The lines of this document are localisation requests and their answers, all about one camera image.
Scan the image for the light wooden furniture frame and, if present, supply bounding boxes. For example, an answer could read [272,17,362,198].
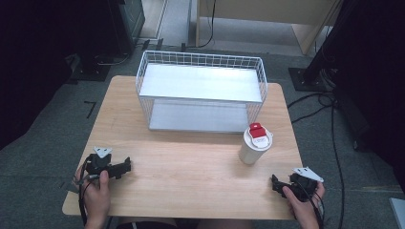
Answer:
[194,0,346,56]

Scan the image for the white cup with red lid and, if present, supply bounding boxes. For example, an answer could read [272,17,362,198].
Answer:
[238,122,274,166]

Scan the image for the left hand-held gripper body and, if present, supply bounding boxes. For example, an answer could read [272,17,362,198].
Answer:
[83,146,119,180]

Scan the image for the black metal stand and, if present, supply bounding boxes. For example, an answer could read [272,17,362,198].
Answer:
[288,0,354,94]

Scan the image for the dark cabinet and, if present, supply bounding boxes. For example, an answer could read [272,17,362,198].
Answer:
[106,0,147,56]

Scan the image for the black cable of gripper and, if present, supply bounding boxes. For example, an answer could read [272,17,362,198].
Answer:
[292,177,327,229]
[75,160,96,227]

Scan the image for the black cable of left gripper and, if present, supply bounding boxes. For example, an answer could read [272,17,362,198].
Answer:
[75,160,96,227]

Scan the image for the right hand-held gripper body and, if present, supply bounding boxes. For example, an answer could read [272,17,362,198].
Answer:
[286,166,325,203]

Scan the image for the black hanging cable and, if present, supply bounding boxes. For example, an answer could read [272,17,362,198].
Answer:
[181,0,218,52]

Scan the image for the white wire shelf rack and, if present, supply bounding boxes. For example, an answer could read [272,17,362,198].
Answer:
[135,50,268,135]

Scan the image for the black floor cable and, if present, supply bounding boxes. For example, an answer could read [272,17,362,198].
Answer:
[286,91,347,229]

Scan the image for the person's right hand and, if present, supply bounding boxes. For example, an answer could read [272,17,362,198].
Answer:
[281,181,327,229]

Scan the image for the black stand base plate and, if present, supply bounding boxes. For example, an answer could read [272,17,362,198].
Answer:
[65,52,132,85]

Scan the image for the person's left hand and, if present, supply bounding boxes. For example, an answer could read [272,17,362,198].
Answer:
[74,165,111,229]

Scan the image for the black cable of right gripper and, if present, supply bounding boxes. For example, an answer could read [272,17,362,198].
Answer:
[292,177,327,229]

